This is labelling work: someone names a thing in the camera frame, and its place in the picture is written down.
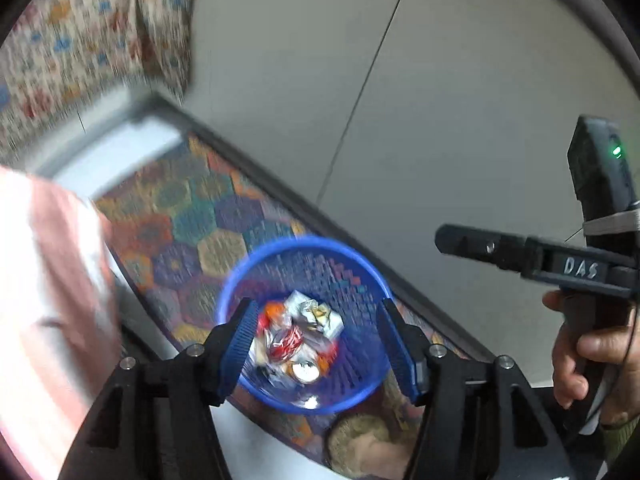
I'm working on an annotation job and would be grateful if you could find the person's right hand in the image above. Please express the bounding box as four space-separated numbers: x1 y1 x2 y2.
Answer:
541 289 640 428

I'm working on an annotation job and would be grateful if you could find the crushed orange drink can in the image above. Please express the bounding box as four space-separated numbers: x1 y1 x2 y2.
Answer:
286 353 333 386

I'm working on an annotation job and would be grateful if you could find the orange white snack bag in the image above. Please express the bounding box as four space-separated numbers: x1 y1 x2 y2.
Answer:
256 301 292 336

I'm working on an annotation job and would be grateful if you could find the black camera box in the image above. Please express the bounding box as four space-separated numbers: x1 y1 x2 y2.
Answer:
567 115 639 236

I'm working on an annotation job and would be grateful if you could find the orange white striped tablecloth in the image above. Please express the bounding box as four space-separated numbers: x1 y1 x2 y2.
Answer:
1 168 122 479

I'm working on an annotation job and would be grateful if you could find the blue plastic trash basket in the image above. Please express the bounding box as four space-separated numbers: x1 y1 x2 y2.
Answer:
215 236 392 415

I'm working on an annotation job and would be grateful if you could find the white yellow wrapper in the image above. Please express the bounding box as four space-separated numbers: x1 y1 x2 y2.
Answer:
284 290 344 340

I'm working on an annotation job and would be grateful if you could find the colourful hexagon floor mat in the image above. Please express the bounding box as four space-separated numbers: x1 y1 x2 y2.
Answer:
96 136 422 442

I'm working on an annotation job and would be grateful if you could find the red snack wrapper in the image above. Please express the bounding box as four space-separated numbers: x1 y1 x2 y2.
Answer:
267 325 304 363

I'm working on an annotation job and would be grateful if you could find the red fuzzy slipper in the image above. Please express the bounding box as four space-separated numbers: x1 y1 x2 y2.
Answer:
323 414 419 479

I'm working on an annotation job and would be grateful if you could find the patterned fu character cloth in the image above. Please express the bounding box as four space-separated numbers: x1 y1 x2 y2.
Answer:
1 0 193 165

